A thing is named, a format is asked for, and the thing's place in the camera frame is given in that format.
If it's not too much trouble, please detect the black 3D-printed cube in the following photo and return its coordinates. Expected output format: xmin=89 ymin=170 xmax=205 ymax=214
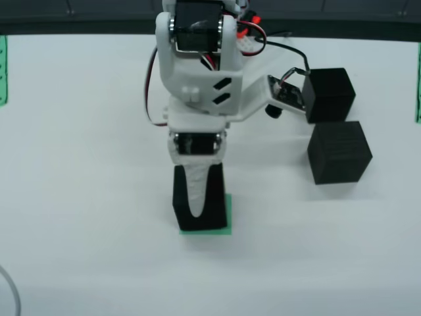
xmin=307 ymin=120 xmax=374 ymax=186
xmin=301 ymin=67 xmax=357 ymax=124
xmin=172 ymin=163 xmax=228 ymax=231

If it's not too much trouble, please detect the green striped square marker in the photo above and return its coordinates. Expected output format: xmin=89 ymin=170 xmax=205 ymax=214
xmin=178 ymin=193 xmax=233 ymax=236

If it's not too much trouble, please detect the orange and black clamp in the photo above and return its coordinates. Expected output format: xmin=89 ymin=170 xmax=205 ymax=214
xmin=235 ymin=9 xmax=261 ymax=38

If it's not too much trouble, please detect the dark grey partition panel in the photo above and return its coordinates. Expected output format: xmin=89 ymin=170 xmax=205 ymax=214
xmin=0 ymin=0 xmax=421 ymax=43

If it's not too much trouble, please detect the green strip with arrow marks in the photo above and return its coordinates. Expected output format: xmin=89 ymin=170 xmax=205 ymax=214
xmin=0 ymin=35 xmax=9 ymax=109
xmin=414 ymin=42 xmax=421 ymax=124

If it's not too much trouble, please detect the wrist camera on white bracket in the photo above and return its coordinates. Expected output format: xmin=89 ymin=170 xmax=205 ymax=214
xmin=232 ymin=74 xmax=307 ymax=123

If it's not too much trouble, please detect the black camera cable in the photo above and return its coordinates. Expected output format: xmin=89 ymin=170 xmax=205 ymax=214
xmin=255 ymin=31 xmax=312 ymax=84

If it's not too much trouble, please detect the grey cable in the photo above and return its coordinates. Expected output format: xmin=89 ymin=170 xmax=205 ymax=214
xmin=0 ymin=265 xmax=22 ymax=316

